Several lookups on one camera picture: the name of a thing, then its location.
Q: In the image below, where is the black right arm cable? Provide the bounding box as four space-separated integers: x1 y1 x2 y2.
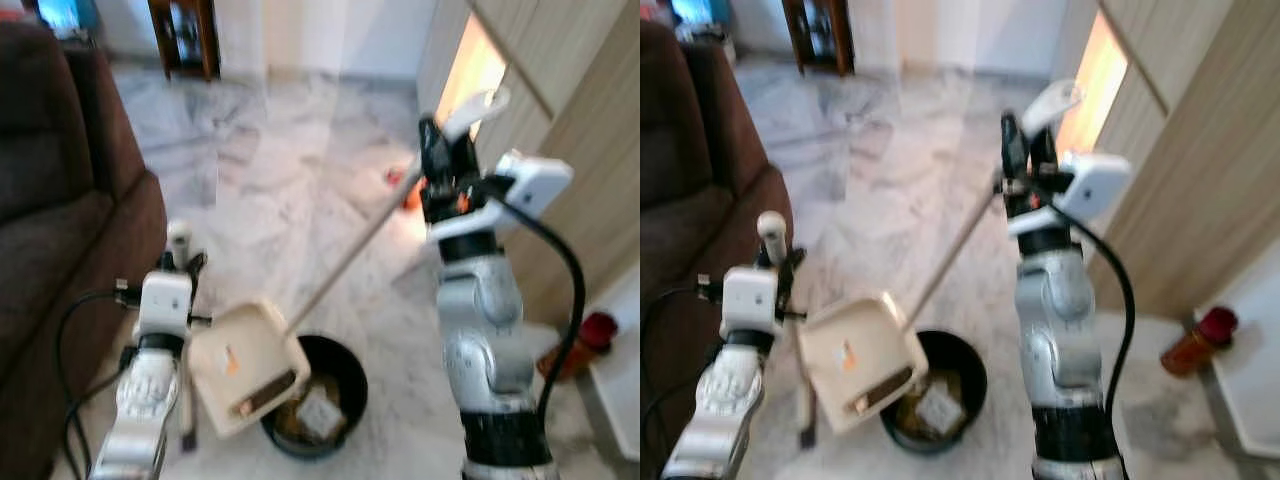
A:
500 205 586 431
1070 205 1138 480

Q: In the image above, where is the red capped brown bottle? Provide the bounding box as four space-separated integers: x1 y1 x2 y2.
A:
537 312 621 383
1160 305 1239 378

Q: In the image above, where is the white crumpled paper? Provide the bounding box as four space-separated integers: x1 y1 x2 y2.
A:
915 385 966 436
300 400 341 441

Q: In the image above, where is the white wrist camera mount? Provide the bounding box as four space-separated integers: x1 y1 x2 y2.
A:
428 150 576 246
720 265 781 336
1005 150 1133 236
140 270 193 341

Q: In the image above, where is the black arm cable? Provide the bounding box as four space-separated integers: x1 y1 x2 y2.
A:
500 205 586 431
1070 205 1138 480
55 290 126 471
640 285 711 441

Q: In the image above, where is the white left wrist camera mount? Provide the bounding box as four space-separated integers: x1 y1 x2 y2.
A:
140 270 193 341
720 265 781 336

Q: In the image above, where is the white low table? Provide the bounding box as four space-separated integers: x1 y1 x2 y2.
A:
1195 265 1280 461
575 265 641 480

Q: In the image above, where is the dark brown sofa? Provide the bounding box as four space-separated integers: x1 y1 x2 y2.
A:
640 20 796 471
0 20 169 480

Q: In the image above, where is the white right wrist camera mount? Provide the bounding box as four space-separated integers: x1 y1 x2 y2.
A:
1005 150 1133 236
428 150 576 246

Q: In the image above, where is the light wooden wardrobe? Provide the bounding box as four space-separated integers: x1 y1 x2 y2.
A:
415 0 641 331
1055 0 1280 321

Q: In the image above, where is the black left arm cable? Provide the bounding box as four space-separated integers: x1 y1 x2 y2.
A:
640 285 711 441
55 290 126 471

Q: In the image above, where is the brown wooden chair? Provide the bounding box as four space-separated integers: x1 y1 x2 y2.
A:
148 0 221 83
782 0 856 76

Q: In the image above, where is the black round waste bin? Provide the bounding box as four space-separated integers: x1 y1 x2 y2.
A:
260 335 369 461
880 330 989 456

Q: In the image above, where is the blue glowing screen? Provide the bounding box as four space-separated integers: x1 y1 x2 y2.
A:
670 0 736 36
35 0 101 41

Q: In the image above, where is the cream dustpan with long handle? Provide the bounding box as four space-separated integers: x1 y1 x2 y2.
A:
188 87 513 441
797 80 1086 436

